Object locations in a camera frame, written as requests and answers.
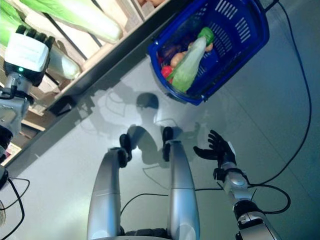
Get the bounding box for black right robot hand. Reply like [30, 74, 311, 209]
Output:
[193, 129, 238, 171]

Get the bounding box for silver right robot leg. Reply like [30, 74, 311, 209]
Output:
[163, 139, 201, 240]

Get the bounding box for blue plastic shopping basket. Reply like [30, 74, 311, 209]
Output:
[146, 0, 271, 106]

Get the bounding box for long black floor cable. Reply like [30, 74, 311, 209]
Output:
[246, 0, 313, 187]

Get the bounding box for dark robot waist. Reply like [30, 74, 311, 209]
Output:
[117, 226, 173, 240]

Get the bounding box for brown potato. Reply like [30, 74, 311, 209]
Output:
[169, 51, 185, 67]

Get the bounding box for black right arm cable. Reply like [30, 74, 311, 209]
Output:
[194, 183, 292, 216]

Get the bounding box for silver left robot leg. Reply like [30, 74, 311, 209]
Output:
[87, 147, 128, 240]

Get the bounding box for bright green vegetable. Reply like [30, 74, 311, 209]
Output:
[199, 26, 216, 44]

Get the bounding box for purple eggplant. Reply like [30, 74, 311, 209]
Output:
[158, 43, 181, 60]

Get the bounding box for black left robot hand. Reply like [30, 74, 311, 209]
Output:
[3, 24, 56, 88]

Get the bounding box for black robot foot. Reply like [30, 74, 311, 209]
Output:
[161, 126, 174, 162]
[119, 133, 133, 168]

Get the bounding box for black left shoulder cable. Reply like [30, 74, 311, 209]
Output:
[0, 176, 31, 240]

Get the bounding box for grey woven basket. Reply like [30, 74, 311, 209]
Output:
[0, 199, 9, 226]

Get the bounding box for black right robot foot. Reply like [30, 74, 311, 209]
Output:
[161, 126, 174, 162]

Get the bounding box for silver robot leg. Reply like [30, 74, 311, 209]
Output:
[87, 147, 128, 240]
[163, 139, 201, 240]

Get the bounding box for black left robot foot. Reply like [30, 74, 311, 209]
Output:
[119, 133, 133, 168]

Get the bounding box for black waist cable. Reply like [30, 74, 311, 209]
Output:
[119, 192, 171, 226]

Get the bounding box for red tomato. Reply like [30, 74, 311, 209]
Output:
[160, 65, 174, 79]

